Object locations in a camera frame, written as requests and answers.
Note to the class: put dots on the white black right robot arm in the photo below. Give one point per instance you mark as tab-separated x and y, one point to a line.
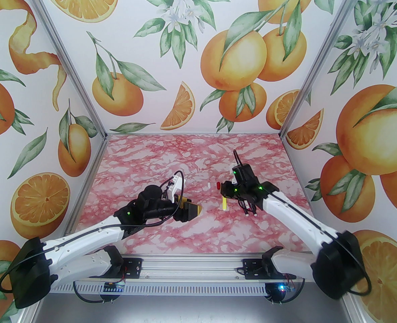
296	214

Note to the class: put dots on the small circuit board green light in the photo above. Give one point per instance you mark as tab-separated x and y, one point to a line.
282	287

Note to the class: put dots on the aluminium frame post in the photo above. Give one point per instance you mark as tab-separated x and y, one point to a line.
324	62
70	62

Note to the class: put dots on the small blue circuit board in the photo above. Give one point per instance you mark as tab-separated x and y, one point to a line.
112	287

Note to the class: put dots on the black pen with white end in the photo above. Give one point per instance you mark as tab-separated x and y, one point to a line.
254	214

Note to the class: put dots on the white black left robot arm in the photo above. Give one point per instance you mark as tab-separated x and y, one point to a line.
80	249

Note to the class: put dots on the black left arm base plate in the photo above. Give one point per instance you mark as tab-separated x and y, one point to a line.
133	267

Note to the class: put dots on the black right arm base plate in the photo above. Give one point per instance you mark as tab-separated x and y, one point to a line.
252	268

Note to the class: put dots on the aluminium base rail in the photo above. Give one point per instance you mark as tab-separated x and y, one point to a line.
191	267

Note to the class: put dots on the yellow highlighter pen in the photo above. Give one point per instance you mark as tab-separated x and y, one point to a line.
224	204

